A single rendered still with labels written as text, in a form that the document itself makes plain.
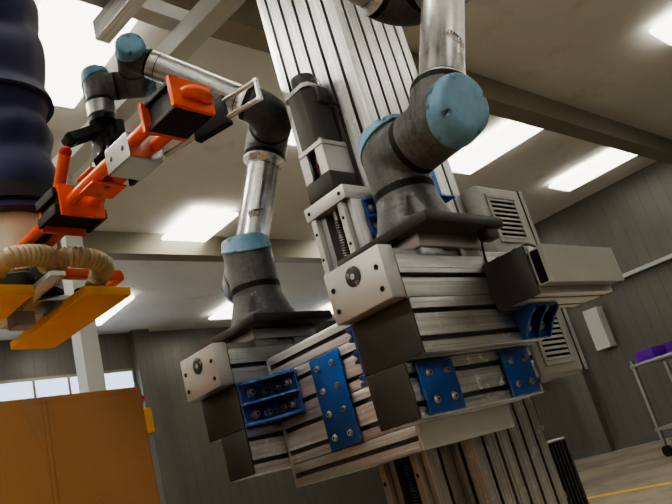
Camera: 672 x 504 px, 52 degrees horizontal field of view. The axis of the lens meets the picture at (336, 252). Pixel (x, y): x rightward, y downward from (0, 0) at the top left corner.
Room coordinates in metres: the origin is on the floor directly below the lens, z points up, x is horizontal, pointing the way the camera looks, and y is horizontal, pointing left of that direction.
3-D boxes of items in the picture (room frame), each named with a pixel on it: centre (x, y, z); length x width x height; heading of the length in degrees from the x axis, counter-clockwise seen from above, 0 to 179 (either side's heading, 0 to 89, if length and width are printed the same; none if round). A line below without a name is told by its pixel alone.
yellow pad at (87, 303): (1.36, 0.57, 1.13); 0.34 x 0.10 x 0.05; 51
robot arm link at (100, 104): (1.62, 0.51, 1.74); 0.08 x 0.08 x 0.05
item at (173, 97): (0.90, 0.17, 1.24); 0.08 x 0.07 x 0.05; 51
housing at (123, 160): (0.99, 0.27, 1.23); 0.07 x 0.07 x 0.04; 51
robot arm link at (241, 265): (1.57, 0.21, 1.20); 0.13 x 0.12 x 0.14; 16
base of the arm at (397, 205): (1.22, -0.15, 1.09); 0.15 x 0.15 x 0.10
